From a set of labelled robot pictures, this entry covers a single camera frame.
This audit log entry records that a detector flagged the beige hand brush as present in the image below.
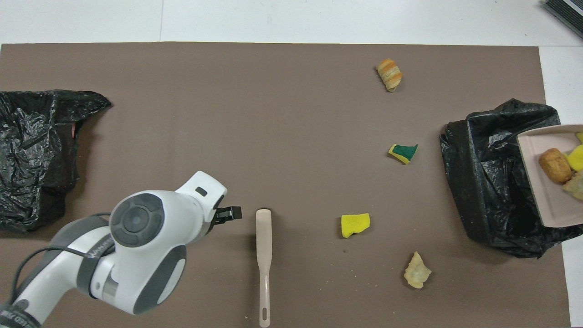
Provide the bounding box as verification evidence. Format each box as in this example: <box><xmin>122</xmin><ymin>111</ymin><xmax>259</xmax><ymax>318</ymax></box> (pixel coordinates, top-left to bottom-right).
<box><xmin>255</xmin><ymin>208</ymin><xmax>273</xmax><ymax>328</ymax></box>

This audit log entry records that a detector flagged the yellow sponge block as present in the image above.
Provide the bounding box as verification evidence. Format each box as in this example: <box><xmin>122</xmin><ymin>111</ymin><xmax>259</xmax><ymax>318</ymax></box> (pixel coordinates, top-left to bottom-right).
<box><xmin>341</xmin><ymin>213</ymin><xmax>371</xmax><ymax>239</ymax></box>

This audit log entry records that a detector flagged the pale jagged bread chunk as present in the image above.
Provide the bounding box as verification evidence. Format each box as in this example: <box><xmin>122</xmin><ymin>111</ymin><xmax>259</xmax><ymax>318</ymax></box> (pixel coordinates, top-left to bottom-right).
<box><xmin>404</xmin><ymin>251</ymin><xmax>432</xmax><ymax>289</ymax></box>

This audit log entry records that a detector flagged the striped orange croissant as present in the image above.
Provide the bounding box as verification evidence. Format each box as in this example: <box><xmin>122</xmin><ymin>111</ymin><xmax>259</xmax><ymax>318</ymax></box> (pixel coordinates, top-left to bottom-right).
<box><xmin>376</xmin><ymin>58</ymin><xmax>403</xmax><ymax>93</ymax></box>

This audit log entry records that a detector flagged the beige plastic dustpan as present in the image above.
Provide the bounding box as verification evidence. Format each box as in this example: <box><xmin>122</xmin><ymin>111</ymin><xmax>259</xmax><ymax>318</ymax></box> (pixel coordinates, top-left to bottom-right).
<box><xmin>517</xmin><ymin>124</ymin><xmax>583</xmax><ymax>228</ymax></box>

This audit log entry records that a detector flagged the brown bread roll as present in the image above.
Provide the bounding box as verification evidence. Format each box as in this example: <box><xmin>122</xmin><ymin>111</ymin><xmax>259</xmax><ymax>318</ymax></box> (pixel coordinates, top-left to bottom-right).
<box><xmin>539</xmin><ymin>148</ymin><xmax>573</xmax><ymax>185</ymax></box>

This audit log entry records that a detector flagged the pale oval bread piece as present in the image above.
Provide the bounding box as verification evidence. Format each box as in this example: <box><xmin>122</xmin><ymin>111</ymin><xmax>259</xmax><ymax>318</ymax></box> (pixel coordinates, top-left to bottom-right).
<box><xmin>562</xmin><ymin>169</ymin><xmax>583</xmax><ymax>202</ymax></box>

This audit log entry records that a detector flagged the curved yellow sponge piece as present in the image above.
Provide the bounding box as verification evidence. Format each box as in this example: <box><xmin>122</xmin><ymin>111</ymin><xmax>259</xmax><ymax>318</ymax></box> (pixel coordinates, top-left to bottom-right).
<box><xmin>565</xmin><ymin>132</ymin><xmax>583</xmax><ymax>173</ymax></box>

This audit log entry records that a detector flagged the black bag over pink bin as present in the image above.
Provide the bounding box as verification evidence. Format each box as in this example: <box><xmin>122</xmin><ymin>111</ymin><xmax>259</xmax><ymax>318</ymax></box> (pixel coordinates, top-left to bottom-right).
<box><xmin>0</xmin><ymin>89</ymin><xmax>112</xmax><ymax>233</ymax></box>

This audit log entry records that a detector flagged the brown table mat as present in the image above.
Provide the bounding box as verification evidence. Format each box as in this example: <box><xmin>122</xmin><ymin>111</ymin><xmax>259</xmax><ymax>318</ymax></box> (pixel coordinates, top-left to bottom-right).
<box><xmin>0</xmin><ymin>42</ymin><xmax>572</xmax><ymax>328</ymax></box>

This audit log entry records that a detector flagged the green and yellow sponge piece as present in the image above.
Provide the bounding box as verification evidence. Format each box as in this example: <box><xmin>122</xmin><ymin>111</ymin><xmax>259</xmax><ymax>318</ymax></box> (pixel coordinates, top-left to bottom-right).
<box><xmin>388</xmin><ymin>143</ymin><xmax>419</xmax><ymax>165</ymax></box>

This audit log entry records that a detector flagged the left black garbage bag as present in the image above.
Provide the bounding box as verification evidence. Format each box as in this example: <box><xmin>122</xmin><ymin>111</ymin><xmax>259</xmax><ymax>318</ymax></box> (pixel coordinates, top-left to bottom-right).
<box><xmin>440</xmin><ymin>98</ymin><xmax>583</xmax><ymax>259</ymax></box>

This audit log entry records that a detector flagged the dark ribbed object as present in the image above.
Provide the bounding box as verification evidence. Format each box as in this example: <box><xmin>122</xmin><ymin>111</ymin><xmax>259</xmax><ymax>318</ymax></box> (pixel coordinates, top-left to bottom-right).
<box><xmin>543</xmin><ymin>0</ymin><xmax>583</xmax><ymax>39</ymax></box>

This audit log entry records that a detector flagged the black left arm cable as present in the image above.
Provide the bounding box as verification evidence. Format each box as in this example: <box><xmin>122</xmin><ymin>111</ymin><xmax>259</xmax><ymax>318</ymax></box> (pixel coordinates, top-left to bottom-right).
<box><xmin>9</xmin><ymin>212</ymin><xmax>114</xmax><ymax>310</ymax></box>

